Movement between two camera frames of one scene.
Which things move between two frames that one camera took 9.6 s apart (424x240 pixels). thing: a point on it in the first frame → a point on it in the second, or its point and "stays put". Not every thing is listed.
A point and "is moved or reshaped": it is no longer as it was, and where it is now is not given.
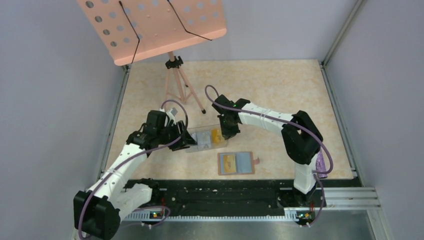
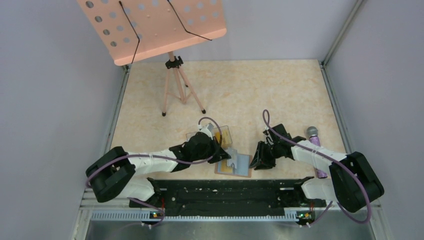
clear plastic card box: [207, 137] is moved or reshaped
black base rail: [235, 196] stays put
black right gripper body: [228, 129] → [270, 153]
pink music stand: [132, 30] stays put
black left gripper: [186, 138] → [222, 155]
